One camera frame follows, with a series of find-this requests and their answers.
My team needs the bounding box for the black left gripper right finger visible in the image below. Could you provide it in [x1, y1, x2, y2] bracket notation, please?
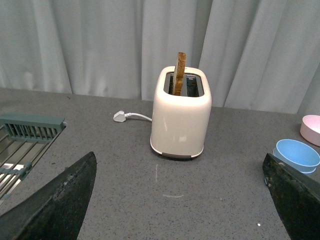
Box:
[262, 153, 320, 240]

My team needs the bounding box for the grey curtain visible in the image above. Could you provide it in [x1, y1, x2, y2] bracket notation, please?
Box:
[0, 0, 320, 115]

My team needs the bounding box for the white power plug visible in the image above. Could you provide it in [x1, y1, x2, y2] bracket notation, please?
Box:
[113, 110, 126, 123]

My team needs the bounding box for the blue cup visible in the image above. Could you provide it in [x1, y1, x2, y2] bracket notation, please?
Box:
[273, 139, 320, 172]
[262, 141, 320, 185]

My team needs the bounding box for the cream white toaster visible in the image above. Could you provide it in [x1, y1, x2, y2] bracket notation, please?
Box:
[150, 66, 212, 159]

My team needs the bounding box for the green dish rack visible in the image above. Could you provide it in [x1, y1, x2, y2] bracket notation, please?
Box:
[0, 112, 66, 203]

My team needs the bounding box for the toast slice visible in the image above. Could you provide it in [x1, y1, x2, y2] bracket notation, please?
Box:
[173, 52, 187, 96]

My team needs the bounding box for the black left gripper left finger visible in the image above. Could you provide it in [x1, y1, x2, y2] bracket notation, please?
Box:
[0, 152, 97, 240]

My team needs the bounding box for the white power cable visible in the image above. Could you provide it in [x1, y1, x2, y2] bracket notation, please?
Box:
[124, 112, 153, 122]

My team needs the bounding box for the pink bowl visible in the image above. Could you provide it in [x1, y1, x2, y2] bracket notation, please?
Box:
[300, 115, 320, 147]

